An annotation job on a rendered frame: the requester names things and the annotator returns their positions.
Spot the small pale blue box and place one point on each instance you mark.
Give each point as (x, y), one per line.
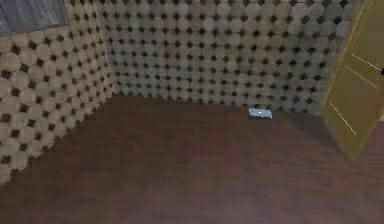
(260, 113)

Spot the olive yellow room door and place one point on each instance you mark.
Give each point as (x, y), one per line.
(358, 83)

